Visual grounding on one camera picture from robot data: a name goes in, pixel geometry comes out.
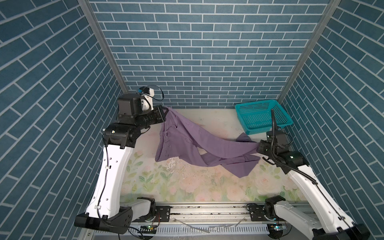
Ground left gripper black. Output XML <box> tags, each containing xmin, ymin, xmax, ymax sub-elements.
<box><xmin>133</xmin><ymin>104</ymin><xmax>169</xmax><ymax>130</ymax></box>

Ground purple trousers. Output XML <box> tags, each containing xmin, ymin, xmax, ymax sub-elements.
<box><xmin>155</xmin><ymin>108</ymin><xmax>261</xmax><ymax>178</ymax></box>

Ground teal plastic basket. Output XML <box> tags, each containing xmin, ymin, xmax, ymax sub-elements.
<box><xmin>235</xmin><ymin>100</ymin><xmax>293</xmax><ymax>135</ymax></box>

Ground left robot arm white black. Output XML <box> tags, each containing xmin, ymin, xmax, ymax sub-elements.
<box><xmin>74</xmin><ymin>87</ymin><xmax>166</xmax><ymax>235</ymax></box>

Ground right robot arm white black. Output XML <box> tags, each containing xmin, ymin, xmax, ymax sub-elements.
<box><xmin>258</xmin><ymin>129</ymin><xmax>371</xmax><ymax>240</ymax></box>

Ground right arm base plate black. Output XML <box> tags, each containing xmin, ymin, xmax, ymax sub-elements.
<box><xmin>246</xmin><ymin>204</ymin><xmax>267</xmax><ymax>222</ymax></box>

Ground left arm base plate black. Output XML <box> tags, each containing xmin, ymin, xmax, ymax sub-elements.
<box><xmin>155</xmin><ymin>206</ymin><xmax>171</xmax><ymax>223</ymax></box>

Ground white slotted cable duct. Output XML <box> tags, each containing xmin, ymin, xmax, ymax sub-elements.
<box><xmin>92</xmin><ymin>224</ymin><xmax>270</xmax><ymax>237</ymax></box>

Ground aluminium front rail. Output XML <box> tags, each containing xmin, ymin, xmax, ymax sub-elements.
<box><xmin>85</xmin><ymin>202</ymin><xmax>334</xmax><ymax>226</ymax></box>

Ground left corner aluminium post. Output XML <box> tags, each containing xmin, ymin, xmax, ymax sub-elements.
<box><xmin>78</xmin><ymin>0</ymin><xmax>128</xmax><ymax>93</ymax></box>

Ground corner aluminium post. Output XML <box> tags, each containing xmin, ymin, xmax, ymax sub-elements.
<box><xmin>277</xmin><ymin>0</ymin><xmax>341</xmax><ymax>104</ymax></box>
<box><xmin>78</xmin><ymin>0</ymin><xmax>128</xmax><ymax>93</ymax></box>

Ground right corner aluminium post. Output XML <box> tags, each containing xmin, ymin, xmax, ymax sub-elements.
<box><xmin>277</xmin><ymin>0</ymin><xmax>341</xmax><ymax>104</ymax></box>

